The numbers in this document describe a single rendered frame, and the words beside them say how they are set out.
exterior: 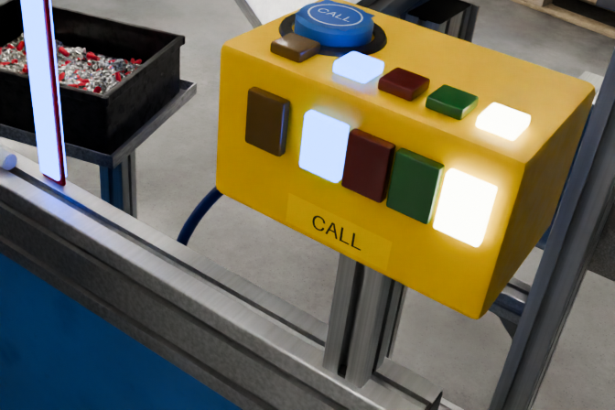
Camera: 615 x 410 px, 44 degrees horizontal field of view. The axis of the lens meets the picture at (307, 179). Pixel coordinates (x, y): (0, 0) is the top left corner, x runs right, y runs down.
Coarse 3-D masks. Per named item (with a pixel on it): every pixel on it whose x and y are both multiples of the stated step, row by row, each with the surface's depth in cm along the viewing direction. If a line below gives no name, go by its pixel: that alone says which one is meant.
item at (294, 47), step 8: (280, 40) 36; (288, 40) 36; (296, 40) 36; (304, 40) 36; (312, 40) 36; (272, 48) 36; (280, 48) 36; (288, 48) 36; (296, 48) 36; (304, 48) 36; (312, 48) 36; (288, 56) 36; (296, 56) 35; (304, 56) 36; (312, 56) 36
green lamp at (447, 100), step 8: (440, 88) 34; (448, 88) 34; (432, 96) 33; (440, 96) 33; (448, 96) 33; (456, 96) 33; (464, 96) 33; (472, 96) 33; (432, 104) 33; (440, 104) 33; (448, 104) 32; (456, 104) 32; (464, 104) 32; (472, 104) 33; (440, 112) 33; (448, 112) 32; (456, 112) 32; (464, 112) 32
